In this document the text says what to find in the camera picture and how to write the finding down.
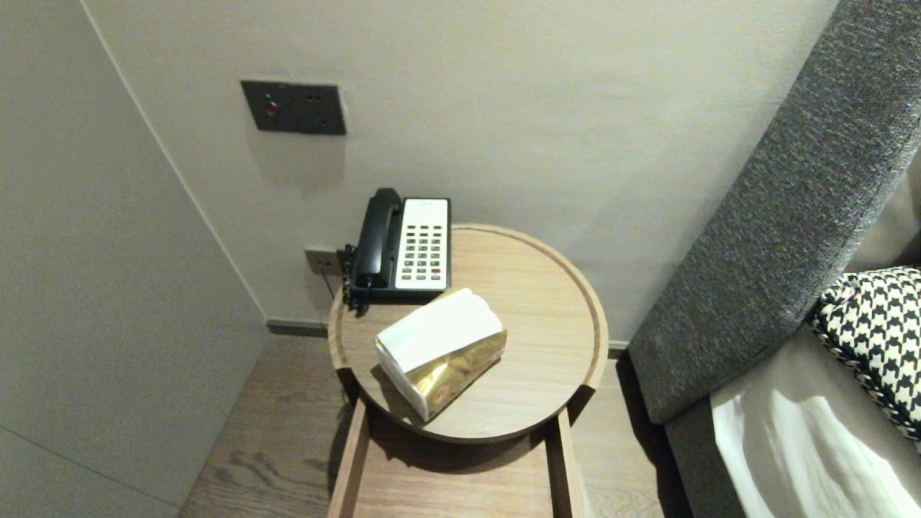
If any gold tissue pack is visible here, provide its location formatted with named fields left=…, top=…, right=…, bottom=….
left=374, top=288, right=509, bottom=424

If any black and white telephone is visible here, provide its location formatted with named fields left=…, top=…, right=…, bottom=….
left=345, top=197, right=453, bottom=301

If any black telephone handset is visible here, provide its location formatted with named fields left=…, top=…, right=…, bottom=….
left=354, top=188, right=402, bottom=288

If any round wooden side table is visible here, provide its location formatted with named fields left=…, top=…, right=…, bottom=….
left=327, top=223, right=609, bottom=444

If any grey fabric headboard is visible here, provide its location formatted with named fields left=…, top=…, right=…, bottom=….
left=627, top=0, right=921, bottom=518

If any white bed sheet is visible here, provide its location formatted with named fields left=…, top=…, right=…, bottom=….
left=711, top=324, right=921, bottom=518

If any black-white houndstooth pillow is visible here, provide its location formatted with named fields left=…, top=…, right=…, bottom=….
left=809, top=266, right=921, bottom=441

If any black coiled telephone cord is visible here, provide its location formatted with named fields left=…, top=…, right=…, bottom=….
left=338, top=245, right=371, bottom=317

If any metal wall socket plate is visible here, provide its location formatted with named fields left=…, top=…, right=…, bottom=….
left=304, top=247, right=343, bottom=275

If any brown wall baseboard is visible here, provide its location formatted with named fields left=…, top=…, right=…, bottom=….
left=266, top=319, right=630, bottom=359

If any dark wall switch panel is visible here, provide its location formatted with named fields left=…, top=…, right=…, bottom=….
left=240, top=80, right=348, bottom=137

